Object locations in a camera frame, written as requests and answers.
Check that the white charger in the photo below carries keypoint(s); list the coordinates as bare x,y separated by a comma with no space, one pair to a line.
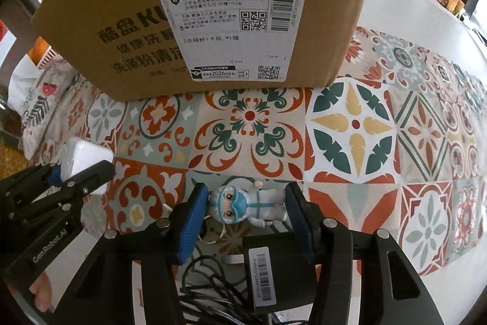
85,157

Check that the patterned tile-print table runner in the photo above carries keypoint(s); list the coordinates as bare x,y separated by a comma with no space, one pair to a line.
354,127

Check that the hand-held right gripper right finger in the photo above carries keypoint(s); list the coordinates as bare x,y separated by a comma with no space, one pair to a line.
300,224

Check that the floral fabric tissue box cover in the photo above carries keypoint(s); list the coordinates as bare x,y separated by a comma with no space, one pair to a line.
42,100

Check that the person's left hand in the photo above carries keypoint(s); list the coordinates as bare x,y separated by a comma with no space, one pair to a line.
41,290

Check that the black power adapter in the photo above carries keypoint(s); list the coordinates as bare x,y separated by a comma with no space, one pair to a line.
281,271

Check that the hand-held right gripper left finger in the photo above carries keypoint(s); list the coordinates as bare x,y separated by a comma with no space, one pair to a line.
190,224

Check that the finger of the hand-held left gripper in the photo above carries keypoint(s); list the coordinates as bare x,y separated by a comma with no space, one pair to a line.
89,178
51,175

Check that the small medical worker figurine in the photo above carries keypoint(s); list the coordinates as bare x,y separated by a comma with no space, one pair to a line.
243,205

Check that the brown cardboard box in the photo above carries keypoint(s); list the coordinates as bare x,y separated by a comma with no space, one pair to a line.
114,24

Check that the yellow woven box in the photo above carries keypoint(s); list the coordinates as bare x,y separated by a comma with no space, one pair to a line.
9,155

